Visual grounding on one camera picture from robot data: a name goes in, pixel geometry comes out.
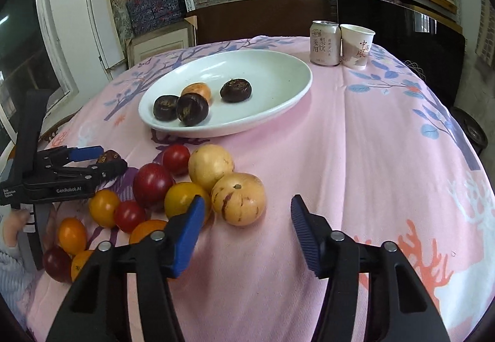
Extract grey marble slab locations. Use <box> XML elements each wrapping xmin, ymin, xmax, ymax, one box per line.
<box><xmin>105</xmin><ymin>0</ymin><xmax>134</xmax><ymax>41</ymax></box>

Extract small golden pepino melon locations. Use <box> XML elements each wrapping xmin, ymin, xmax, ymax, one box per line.
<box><xmin>181</xmin><ymin>82</ymin><xmax>213</xmax><ymax>103</ymax></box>

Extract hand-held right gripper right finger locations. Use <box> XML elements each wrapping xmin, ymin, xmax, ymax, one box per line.
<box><xmin>291</xmin><ymin>194</ymin><xmax>451</xmax><ymax>342</ymax></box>

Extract large red tomato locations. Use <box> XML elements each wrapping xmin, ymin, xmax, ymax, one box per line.
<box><xmin>132</xmin><ymin>163</ymin><xmax>175</xmax><ymax>211</ymax></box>

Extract wooden framed panel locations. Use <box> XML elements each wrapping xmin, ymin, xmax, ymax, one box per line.
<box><xmin>127</xmin><ymin>25</ymin><xmax>196</xmax><ymax>70</ymax></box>

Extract white leaning board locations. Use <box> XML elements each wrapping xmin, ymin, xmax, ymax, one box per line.
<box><xmin>84</xmin><ymin>0</ymin><xmax>126</xmax><ymax>70</ymax></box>

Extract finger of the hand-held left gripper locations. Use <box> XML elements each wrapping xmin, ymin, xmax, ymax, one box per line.
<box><xmin>37</xmin><ymin>146</ymin><xmax>105</xmax><ymax>172</ymax></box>
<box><xmin>23</xmin><ymin>158</ymin><xmax>128</xmax><ymax>188</ymax></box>

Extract pink printed tablecloth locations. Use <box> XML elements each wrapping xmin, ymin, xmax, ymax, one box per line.
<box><xmin>15</xmin><ymin>34</ymin><xmax>493</xmax><ymax>342</ymax></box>

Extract white paper cup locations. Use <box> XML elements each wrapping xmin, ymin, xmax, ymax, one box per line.
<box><xmin>339</xmin><ymin>24</ymin><xmax>377</xmax><ymax>69</ymax></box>

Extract person's left forearm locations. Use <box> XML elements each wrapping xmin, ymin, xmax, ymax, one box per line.
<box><xmin>0</xmin><ymin>241</ymin><xmax>35</xmax><ymax>331</ymax></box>

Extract yellow tomato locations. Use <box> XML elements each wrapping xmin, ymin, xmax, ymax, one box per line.
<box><xmin>164</xmin><ymin>182</ymin><xmax>213</xmax><ymax>224</ymax></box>

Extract dark red cherry tomato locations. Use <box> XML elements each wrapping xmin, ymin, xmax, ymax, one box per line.
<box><xmin>42</xmin><ymin>246</ymin><xmax>73</xmax><ymax>283</ymax></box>

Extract pink drink can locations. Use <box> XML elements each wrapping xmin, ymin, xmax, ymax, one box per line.
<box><xmin>309</xmin><ymin>20</ymin><xmax>342</xmax><ymax>67</ymax></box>

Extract pale pepino melon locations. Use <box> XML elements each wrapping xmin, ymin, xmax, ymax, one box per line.
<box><xmin>188</xmin><ymin>145</ymin><xmax>235</xmax><ymax>193</ymax></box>
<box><xmin>211</xmin><ymin>172</ymin><xmax>267</xmax><ymax>227</ymax></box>

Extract white oval plate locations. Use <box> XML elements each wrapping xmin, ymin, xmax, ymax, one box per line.
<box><xmin>138</xmin><ymin>50</ymin><xmax>313</xmax><ymax>137</ymax></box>

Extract stack of blue patterned boxes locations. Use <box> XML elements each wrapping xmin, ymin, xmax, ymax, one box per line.
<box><xmin>124</xmin><ymin>0</ymin><xmax>188</xmax><ymax>37</ymax></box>

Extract carved wooden chair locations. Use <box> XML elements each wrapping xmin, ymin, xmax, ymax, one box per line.
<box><xmin>39</xmin><ymin>114</ymin><xmax>80</xmax><ymax>141</ymax></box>

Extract black round wheel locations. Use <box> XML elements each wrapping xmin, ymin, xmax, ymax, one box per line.
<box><xmin>450</xmin><ymin>106</ymin><xmax>489</xmax><ymax>157</ymax></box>

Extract orange cherry tomato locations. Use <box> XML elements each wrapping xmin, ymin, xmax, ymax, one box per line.
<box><xmin>58</xmin><ymin>217</ymin><xmax>88</xmax><ymax>255</ymax></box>
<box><xmin>89</xmin><ymin>189</ymin><xmax>121</xmax><ymax>228</ymax></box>

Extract person's left hand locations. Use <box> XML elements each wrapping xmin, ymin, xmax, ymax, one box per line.
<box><xmin>4</xmin><ymin>208</ymin><xmax>32</xmax><ymax>250</ymax></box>

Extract dark brown wooden board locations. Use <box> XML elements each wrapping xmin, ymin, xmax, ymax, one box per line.
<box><xmin>195</xmin><ymin>0</ymin><xmax>337</xmax><ymax>45</ymax></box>

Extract white framed window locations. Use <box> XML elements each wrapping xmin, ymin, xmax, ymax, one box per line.
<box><xmin>0</xmin><ymin>0</ymin><xmax>80</xmax><ymax>149</ymax></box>

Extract black flat screen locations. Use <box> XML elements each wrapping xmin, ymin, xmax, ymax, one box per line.
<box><xmin>336</xmin><ymin>0</ymin><xmax>466</xmax><ymax>108</ymax></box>

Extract beige checked curtain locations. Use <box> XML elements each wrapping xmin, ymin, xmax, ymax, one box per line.
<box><xmin>476</xmin><ymin>0</ymin><xmax>495</xmax><ymax>68</ymax></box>

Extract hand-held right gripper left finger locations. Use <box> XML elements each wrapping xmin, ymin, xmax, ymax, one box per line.
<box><xmin>45</xmin><ymin>195</ymin><xmax>206</xmax><ymax>342</ymax></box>

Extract dark water chestnut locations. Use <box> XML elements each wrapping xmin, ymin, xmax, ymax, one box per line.
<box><xmin>176</xmin><ymin>93</ymin><xmax>210</xmax><ymax>127</ymax></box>
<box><xmin>220</xmin><ymin>78</ymin><xmax>253</xmax><ymax>103</ymax></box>
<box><xmin>153</xmin><ymin>95</ymin><xmax>180</xmax><ymax>121</ymax></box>
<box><xmin>96</xmin><ymin>149</ymin><xmax>123</xmax><ymax>165</ymax></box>

